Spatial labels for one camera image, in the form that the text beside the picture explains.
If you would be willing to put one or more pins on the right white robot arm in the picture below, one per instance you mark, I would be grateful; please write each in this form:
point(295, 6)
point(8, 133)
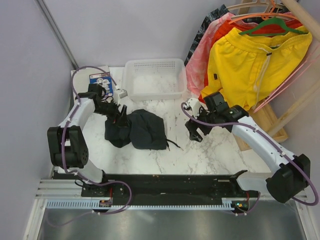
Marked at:
point(288, 175)

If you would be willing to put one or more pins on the green plastic hanger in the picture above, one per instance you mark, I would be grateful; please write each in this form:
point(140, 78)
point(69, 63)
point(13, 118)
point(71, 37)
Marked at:
point(270, 28)

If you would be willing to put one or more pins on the beige wooden hanger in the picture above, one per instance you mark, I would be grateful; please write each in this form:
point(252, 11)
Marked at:
point(245, 5)

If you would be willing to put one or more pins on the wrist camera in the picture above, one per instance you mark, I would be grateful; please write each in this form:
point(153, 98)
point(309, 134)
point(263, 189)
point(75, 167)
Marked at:
point(119, 94)
point(193, 105)

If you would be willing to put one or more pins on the white booklet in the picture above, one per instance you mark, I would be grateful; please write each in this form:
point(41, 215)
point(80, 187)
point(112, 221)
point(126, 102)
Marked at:
point(81, 80)

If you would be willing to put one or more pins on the pink wire hanger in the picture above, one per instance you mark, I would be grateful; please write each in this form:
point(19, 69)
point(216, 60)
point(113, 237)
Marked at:
point(298, 72)

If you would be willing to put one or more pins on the white plastic basket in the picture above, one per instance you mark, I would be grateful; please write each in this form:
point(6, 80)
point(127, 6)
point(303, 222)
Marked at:
point(154, 79)

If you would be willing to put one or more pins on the pink patterned shorts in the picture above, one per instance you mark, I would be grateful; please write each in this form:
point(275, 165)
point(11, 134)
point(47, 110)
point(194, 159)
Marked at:
point(196, 68)

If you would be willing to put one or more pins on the blue cover book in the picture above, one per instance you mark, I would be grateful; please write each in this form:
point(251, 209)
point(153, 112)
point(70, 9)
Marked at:
point(105, 80)

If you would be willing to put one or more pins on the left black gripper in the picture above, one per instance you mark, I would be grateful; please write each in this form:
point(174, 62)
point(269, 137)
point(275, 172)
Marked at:
point(121, 121)

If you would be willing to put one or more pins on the orange plastic hanger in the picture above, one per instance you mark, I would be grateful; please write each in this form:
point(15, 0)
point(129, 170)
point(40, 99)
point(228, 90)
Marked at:
point(265, 15)

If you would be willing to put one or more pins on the yellow shorts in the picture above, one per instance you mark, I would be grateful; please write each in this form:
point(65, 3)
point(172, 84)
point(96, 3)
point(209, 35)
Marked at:
point(246, 69)

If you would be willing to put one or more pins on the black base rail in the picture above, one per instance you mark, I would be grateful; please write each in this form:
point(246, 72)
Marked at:
point(168, 190)

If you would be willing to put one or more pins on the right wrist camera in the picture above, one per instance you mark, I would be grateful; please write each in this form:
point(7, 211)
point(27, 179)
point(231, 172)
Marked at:
point(193, 105)

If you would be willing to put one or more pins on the wooden clothes rack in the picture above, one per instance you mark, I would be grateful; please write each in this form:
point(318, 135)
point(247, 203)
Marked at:
point(275, 126)

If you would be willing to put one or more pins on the dark navy shorts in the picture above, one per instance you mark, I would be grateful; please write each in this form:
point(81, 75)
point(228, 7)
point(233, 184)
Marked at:
point(146, 131)

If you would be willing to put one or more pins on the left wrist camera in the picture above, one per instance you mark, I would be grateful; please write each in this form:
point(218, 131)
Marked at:
point(119, 94)

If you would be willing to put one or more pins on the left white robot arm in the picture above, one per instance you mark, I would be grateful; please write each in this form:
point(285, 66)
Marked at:
point(67, 146)

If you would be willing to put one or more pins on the black patterned garment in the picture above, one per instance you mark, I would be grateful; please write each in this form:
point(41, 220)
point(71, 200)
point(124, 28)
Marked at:
point(209, 18)

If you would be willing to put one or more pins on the red orange shorts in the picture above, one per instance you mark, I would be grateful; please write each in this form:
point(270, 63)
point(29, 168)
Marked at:
point(226, 27)

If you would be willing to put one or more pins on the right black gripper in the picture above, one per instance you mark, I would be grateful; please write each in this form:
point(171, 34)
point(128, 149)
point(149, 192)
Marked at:
point(194, 135)

